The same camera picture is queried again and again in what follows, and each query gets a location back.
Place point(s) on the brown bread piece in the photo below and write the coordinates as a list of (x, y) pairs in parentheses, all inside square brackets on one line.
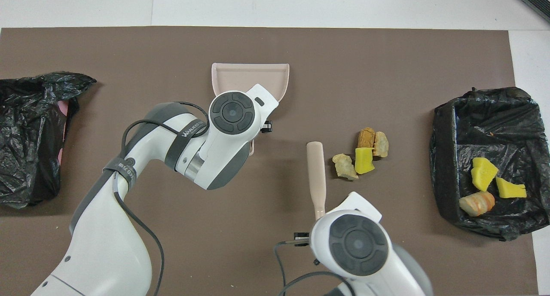
[(366, 138)]

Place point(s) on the pale bread piece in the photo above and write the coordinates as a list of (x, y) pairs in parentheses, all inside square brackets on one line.
[(345, 167), (380, 144)]

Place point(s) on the black bag lined pink bin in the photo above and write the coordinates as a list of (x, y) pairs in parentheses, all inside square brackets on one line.
[(25, 128)]

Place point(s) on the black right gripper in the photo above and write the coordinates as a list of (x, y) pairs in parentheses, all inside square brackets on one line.
[(302, 239)]

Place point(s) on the notched yellow sponge piece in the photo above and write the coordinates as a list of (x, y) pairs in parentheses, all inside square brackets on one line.
[(509, 189)]

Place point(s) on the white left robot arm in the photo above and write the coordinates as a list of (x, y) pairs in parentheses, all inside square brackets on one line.
[(107, 244)]

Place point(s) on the beige plastic dustpan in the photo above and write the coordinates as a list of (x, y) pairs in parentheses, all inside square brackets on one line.
[(240, 77)]

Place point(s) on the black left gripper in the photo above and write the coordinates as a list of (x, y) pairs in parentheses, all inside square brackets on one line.
[(266, 127)]

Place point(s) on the brown table mat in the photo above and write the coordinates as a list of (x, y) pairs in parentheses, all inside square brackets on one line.
[(215, 42)]

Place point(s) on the beige hand brush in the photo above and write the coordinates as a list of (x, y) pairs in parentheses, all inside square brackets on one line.
[(316, 167)]

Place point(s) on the green and yellow sponge piece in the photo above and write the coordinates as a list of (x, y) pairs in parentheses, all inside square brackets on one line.
[(483, 173)]

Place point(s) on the striped orange bread piece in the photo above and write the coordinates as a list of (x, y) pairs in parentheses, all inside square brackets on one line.
[(477, 203)]

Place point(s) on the yellow sponge block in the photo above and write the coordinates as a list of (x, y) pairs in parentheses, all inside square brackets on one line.
[(364, 160)]

